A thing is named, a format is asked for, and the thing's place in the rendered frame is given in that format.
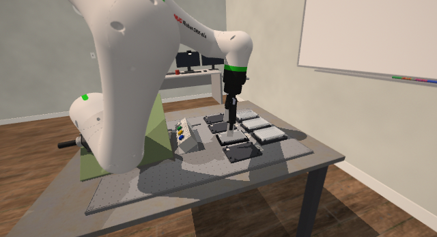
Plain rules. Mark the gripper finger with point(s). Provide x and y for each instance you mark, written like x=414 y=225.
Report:
x=226 y=113
x=232 y=116

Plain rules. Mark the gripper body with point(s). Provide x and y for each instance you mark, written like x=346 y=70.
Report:
x=232 y=91

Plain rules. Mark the white button panel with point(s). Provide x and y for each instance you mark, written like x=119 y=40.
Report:
x=185 y=136

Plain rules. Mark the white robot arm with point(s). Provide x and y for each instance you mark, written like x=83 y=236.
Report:
x=136 y=43

